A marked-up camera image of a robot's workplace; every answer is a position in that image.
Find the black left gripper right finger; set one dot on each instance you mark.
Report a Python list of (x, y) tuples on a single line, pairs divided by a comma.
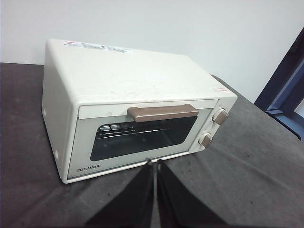
[(180, 204)]

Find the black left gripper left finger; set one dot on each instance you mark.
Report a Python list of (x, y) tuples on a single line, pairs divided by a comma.
[(133, 204)]

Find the beige oven knob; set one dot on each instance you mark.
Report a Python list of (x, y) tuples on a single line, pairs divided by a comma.
[(220, 116), (205, 139)]

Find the cream Toshiba toaster oven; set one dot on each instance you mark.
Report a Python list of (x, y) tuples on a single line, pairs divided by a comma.
[(118, 78)]

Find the white printed label sticker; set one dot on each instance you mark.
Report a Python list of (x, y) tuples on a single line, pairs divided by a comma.
[(95, 46)]

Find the dark blue metal frame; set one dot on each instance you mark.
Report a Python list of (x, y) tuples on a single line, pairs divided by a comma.
[(285, 83)]

